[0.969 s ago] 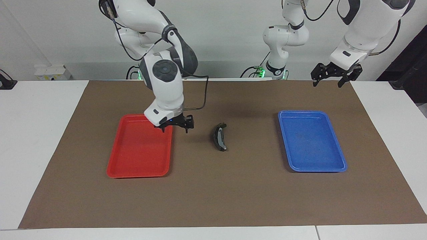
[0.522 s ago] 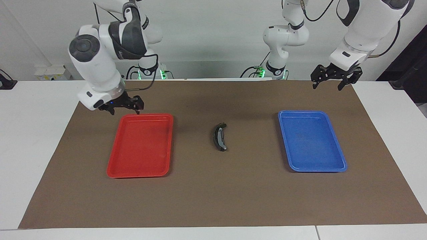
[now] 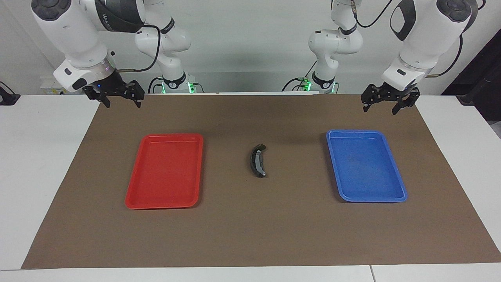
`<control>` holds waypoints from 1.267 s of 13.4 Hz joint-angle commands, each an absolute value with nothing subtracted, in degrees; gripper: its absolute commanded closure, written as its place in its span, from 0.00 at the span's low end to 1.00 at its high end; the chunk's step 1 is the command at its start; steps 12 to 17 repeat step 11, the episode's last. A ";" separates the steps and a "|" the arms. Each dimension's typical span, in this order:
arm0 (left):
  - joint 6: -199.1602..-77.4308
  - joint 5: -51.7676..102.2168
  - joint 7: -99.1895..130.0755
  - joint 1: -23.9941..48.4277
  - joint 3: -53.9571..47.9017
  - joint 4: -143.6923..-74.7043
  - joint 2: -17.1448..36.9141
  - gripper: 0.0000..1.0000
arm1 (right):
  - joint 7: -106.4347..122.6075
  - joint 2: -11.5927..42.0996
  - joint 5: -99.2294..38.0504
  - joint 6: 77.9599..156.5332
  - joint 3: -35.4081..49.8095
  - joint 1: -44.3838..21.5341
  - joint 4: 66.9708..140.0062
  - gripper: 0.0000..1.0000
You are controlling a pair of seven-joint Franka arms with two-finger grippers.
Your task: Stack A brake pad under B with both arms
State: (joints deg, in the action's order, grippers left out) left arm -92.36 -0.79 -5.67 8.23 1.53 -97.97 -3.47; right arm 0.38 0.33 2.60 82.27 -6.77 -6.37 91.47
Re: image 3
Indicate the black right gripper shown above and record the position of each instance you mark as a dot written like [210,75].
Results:
[109,84]

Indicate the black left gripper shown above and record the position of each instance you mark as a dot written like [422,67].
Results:
[393,94]

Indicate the brake pad with silver tabs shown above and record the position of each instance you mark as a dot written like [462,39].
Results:
[258,162]

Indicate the dark brake pad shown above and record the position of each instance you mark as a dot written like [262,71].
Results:
[252,161]

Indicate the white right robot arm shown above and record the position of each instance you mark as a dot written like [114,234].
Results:
[74,35]

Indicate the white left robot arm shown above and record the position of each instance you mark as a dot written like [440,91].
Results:
[422,43]

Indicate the blue plastic tray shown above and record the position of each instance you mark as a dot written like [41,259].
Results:
[368,168]

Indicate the green plug connector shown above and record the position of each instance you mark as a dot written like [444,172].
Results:
[303,80]

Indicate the black cabinet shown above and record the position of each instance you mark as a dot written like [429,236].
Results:
[481,78]

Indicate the red plastic tray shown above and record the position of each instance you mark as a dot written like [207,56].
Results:
[164,172]

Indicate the black desk clamp device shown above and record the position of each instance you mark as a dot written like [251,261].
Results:
[8,96]

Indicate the brown table mat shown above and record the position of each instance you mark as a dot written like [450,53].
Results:
[250,227]

